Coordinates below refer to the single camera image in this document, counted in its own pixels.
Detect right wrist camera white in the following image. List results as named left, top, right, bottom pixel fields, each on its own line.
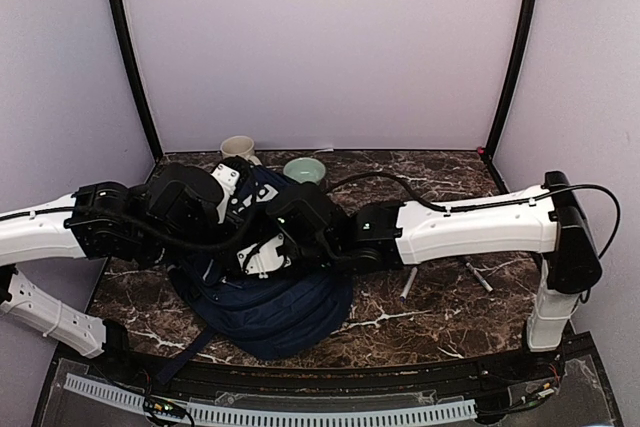
left=236, top=234, right=292, bottom=278

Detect navy blue student backpack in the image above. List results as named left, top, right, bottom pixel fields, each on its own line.
left=149, top=158, right=353, bottom=385

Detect small circuit board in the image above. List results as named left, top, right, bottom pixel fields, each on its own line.
left=142, top=397, right=186, bottom=422

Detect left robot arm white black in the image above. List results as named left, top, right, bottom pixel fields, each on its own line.
left=1, top=157, right=256, bottom=359

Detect white slotted cable duct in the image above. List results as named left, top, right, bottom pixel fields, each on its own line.
left=63, top=374, right=477, bottom=426

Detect light green ceramic bowl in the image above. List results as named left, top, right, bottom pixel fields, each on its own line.
left=283, top=157, right=326, bottom=185

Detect black front rail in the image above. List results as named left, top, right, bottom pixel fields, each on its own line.
left=54, top=336, right=596, bottom=401

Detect right black frame post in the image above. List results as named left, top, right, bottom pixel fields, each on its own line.
left=482, top=0, right=536, bottom=164

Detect black frame post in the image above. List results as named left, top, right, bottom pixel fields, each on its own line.
left=482, top=0, right=536, bottom=164
left=108, top=0, right=164, bottom=161

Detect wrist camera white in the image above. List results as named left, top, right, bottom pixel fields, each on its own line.
left=211, top=163, right=240, bottom=196
left=236, top=234, right=292, bottom=278

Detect purple capped white marker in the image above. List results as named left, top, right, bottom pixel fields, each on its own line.
left=400, top=266, right=418, bottom=303

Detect cream ceramic mug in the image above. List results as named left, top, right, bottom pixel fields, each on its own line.
left=220, top=135, right=262, bottom=165

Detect blue capped thin pen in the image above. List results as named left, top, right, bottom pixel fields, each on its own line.
left=465, top=261, right=494, bottom=293

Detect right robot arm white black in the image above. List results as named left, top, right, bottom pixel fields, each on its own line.
left=236, top=171, right=604, bottom=352

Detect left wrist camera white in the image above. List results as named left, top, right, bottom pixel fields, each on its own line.
left=211, top=163, right=240, bottom=196

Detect left black frame post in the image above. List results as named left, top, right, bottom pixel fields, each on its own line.
left=108, top=0, right=164, bottom=161

